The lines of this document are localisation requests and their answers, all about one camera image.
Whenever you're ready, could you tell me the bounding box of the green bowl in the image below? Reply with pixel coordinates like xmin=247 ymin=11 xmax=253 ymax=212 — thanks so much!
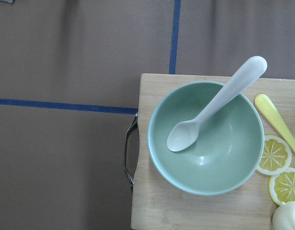
xmin=147 ymin=81 xmax=264 ymax=196

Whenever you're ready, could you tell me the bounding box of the yellow plastic knife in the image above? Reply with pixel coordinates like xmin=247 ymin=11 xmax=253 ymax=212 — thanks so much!
xmin=254 ymin=94 xmax=295 ymax=153

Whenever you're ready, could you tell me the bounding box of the wooden cutting board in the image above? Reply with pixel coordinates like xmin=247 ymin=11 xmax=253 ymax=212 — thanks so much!
xmin=131 ymin=73 xmax=295 ymax=230

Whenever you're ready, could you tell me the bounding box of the upper lemon slice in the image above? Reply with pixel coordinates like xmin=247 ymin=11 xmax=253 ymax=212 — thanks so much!
xmin=257 ymin=135 xmax=292 ymax=176

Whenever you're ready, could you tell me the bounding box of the folded grey cloth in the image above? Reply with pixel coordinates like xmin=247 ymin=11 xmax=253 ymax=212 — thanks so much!
xmin=0 ymin=0 xmax=14 ymax=4

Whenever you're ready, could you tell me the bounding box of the lower lemon slice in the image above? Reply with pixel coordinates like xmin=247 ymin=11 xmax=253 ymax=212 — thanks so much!
xmin=268 ymin=167 xmax=295 ymax=206

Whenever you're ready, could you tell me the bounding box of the lemon slice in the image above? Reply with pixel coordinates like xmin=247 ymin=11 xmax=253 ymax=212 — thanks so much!
xmin=268 ymin=167 xmax=295 ymax=206
xmin=257 ymin=135 xmax=292 ymax=176

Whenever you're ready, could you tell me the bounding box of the white plastic spoon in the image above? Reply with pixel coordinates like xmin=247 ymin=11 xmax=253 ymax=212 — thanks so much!
xmin=167 ymin=56 xmax=268 ymax=152

